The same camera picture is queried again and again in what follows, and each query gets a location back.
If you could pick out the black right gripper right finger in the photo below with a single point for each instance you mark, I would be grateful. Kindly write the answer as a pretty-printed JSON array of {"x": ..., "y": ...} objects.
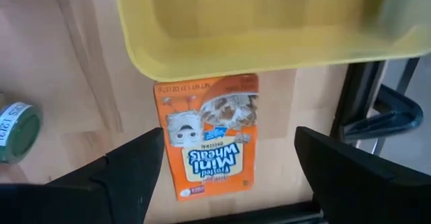
[{"x": 363, "y": 193}]

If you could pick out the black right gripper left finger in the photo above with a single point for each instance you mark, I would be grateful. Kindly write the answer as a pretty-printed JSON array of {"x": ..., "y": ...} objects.
[{"x": 101, "y": 190}]

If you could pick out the orange Mini Wheats cereal box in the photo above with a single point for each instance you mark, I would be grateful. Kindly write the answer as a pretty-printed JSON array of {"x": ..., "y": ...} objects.
[{"x": 215, "y": 126}]

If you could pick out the green-lidded jar with white label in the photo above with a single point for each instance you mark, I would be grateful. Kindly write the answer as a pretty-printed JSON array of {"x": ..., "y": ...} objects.
[{"x": 20, "y": 136}]

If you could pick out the yellow plastic bin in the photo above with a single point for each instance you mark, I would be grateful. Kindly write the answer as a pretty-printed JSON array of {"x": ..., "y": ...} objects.
[{"x": 269, "y": 22}]

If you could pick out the black frame clamp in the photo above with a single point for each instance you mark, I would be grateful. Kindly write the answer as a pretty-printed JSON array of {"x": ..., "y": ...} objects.
[{"x": 400, "y": 113}]

